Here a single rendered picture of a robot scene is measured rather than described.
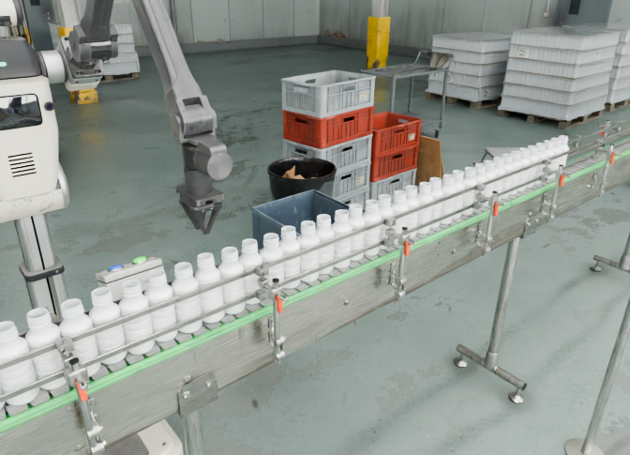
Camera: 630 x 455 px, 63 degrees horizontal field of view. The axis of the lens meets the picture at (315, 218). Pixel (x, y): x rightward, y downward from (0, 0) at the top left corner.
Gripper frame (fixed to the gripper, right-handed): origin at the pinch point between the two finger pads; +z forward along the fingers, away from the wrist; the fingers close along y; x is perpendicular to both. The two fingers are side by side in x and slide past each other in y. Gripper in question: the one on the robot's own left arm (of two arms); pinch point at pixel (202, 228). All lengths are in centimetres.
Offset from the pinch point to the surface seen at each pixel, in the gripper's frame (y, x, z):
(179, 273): -1.8, 7.3, 8.2
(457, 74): 393, -642, 77
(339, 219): -1.9, -40.0, 8.4
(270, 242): -2.3, -16.6, 8.0
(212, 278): -3.2, 0.2, 11.4
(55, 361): -3.0, 34.9, 17.3
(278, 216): 59, -63, 36
